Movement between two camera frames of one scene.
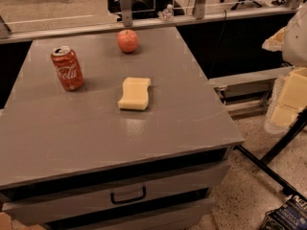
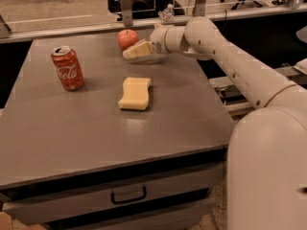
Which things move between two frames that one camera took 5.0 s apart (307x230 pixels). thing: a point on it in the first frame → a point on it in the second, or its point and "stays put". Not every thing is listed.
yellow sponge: [134, 93] stays put
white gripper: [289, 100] → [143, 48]
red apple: [128, 40] stays put
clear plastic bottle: [166, 14] stays put
